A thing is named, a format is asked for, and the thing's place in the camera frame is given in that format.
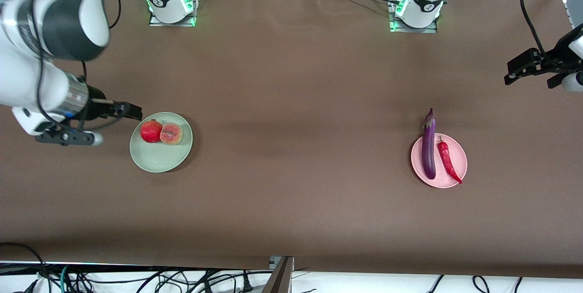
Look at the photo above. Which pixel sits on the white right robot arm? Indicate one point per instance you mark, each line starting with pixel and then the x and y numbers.
pixel 27 79

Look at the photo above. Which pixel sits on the purple eggplant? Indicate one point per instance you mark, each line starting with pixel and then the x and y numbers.
pixel 428 147

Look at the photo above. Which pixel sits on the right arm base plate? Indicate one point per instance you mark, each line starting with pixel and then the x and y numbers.
pixel 157 22

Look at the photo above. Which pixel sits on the brown table cloth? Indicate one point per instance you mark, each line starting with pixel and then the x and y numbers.
pixel 291 215

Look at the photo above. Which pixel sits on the halved peach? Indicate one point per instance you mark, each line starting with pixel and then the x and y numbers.
pixel 172 134

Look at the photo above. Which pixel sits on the red pomegranate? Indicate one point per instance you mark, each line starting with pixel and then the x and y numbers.
pixel 150 131

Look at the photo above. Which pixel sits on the red chili pepper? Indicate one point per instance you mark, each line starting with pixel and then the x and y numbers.
pixel 447 158

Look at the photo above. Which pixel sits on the grey metal post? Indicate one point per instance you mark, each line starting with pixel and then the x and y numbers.
pixel 278 277

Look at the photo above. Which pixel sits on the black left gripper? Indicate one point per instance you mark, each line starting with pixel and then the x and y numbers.
pixel 552 65

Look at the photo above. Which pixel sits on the pink plate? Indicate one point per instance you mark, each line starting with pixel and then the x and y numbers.
pixel 455 149

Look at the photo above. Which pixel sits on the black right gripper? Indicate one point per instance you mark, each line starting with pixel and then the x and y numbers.
pixel 94 106

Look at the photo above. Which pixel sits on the light green plate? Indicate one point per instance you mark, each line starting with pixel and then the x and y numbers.
pixel 157 158

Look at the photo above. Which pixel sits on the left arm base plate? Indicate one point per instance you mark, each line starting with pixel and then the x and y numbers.
pixel 410 30

